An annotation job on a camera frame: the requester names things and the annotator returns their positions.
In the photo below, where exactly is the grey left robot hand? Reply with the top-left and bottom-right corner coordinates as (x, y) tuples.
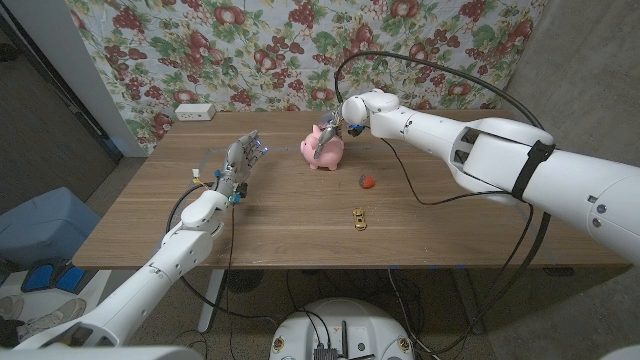
(213, 129), (271, 197)

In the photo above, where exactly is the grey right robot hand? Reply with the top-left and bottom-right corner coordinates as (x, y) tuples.
(313, 112), (347, 161)

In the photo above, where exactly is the pink plastic piggy bank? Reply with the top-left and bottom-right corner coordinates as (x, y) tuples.
(300, 124), (346, 172)

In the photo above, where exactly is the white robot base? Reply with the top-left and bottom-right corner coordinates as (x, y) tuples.
(268, 298), (415, 360)

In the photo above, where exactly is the white power strip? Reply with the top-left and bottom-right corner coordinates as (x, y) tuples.
(174, 102), (217, 122)

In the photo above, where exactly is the floral fruit print backdrop cloth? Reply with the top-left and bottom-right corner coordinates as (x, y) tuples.
(64, 0), (549, 154)

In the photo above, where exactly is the round black floor fan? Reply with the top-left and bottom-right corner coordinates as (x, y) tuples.
(224, 268), (265, 294)

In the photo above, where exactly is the white table leg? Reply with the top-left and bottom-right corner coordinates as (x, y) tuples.
(197, 268), (226, 334)

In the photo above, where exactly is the blue plastic bin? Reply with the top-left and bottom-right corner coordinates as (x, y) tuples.
(0, 186), (103, 271)

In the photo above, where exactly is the blue foot pedal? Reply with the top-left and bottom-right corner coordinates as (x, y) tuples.
(54, 264), (86, 294)
(22, 262), (55, 293)

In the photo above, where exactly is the grey table leg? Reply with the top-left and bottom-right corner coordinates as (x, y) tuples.
(452, 267), (485, 335)

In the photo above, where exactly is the white sneaker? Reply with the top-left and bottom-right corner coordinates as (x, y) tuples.
(19, 298), (87, 341)

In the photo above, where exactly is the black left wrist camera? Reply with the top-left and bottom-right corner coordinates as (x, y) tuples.
(228, 182), (250, 205)

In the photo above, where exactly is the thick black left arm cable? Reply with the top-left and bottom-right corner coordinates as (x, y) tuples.
(164, 182), (277, 332)

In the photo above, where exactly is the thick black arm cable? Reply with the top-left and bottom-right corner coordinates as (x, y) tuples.
(164, 182), (277, 332)
(333, 50), (552, 354)

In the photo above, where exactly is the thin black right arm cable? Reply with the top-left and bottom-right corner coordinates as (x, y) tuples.
(382, 138), (535, 360)

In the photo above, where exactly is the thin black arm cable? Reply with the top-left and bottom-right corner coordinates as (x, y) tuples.
(382, 138), (535, 360)
(219, 202), (237, 360)

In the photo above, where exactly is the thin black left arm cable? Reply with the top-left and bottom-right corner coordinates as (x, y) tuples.
(219, 202), (237, 360)

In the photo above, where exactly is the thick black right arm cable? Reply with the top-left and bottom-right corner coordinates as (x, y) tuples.
(333, 50), (552, 354)

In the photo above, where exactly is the black floor cable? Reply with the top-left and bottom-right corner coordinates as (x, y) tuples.
(285, 269), (332, 349)

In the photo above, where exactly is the grey floor cable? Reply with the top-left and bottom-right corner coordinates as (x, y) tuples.
(387, 267), (442, 360)

